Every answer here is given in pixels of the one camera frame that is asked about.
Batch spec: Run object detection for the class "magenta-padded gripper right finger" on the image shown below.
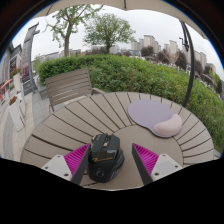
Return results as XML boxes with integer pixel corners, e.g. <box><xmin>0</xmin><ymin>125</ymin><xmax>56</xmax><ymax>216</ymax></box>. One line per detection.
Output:
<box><xmin>131</xmin><ymin>142</ymin><xmax>184</xmax><ymax>187</ymax></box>

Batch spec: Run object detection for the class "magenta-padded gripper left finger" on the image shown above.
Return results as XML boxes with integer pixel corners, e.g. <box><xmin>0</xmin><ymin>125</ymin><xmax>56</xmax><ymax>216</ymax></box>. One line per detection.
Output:
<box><xmin>40</xmin><ymin>143</ymin><xmax>92</xmax><ymax>186</ymax></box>

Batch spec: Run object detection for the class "black computer mouse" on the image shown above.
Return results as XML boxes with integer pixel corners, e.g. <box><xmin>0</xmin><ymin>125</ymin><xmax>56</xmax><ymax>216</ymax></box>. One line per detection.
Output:
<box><xmin>87</xmin><ymin>133</ymin><xmax>126</xmax><ymax>184</ymax></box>

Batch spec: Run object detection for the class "purple mouse pad with wrist rest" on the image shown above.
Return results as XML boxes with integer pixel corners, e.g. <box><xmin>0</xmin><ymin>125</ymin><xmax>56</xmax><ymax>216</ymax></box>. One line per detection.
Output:
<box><xmin>127</xmin><ymin>99</ymin><xmax>184</xmax><ymax>139</ymax></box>

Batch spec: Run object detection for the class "grey slatted outdoor chair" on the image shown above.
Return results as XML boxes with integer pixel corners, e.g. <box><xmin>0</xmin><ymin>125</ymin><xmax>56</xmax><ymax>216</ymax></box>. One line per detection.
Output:
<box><xmin>44</xmin><ymin>68</ymin><xmax>107</xmax><ymax>113</ymax></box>

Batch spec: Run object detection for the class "white planter with flowers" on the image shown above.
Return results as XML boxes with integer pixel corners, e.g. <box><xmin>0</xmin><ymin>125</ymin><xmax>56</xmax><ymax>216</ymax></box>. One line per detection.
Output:
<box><xmin>11</xmin><ymin>67</ymin><xmax>24</xmax><ymax>94</ymax></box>
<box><xmin>8</xmin><ymin>95</ymin><xmax>27</xmax><ymax>132</ymax></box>

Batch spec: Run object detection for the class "black curved umbrella pole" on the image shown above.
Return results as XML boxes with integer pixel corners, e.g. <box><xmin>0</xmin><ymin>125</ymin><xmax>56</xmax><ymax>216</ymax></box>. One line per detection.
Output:
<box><xmin>179</xmin><ymin>20</ymin><xmax>196</xmax><ymax>108</ymax></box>

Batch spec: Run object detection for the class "tall grey sign pillar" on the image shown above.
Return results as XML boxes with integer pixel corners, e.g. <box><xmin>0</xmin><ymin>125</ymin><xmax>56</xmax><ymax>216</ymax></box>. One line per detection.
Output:
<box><xmin>20</xmin><ymin>22</ymin><xmax>41</xmax><ymax>96</ymax></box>

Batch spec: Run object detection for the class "grey shopfront building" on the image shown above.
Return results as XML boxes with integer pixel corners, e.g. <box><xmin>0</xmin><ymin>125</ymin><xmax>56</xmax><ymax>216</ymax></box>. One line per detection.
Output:
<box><xmin>0</xmin><ymin>43</ymin><xmax>23</xmax><ymax>101</ymax></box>

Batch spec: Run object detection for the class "group of high-rise buildings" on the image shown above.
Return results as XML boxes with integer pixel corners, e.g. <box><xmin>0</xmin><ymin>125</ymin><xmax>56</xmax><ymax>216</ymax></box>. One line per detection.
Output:
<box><xmin>129</xmin><ymin>34</ymin><xmax>214</xmax><ymax>76</ymax></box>

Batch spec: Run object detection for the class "thin-crowned tree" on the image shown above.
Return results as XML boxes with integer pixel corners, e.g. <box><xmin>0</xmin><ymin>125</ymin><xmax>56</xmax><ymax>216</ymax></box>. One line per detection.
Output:
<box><xmin>44</xmin><ymin>3</ymin><xmax>104</xmax><ymax>58</ymax></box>

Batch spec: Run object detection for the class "round-crowned tree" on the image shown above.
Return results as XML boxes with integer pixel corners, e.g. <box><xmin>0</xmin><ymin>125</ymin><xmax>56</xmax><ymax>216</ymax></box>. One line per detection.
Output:
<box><xmin>83</xmin><ymin>13</ymin><xmax>137</xmax><ymax>55</ymax></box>

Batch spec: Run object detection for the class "beige patio umbrella canopy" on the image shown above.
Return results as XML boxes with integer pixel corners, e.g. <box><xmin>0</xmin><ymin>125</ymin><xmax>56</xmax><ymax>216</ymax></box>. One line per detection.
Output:
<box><xmin>33</xmin><ymin>0</ymin><xmax>208</xmax><ymax>39</ymax></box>

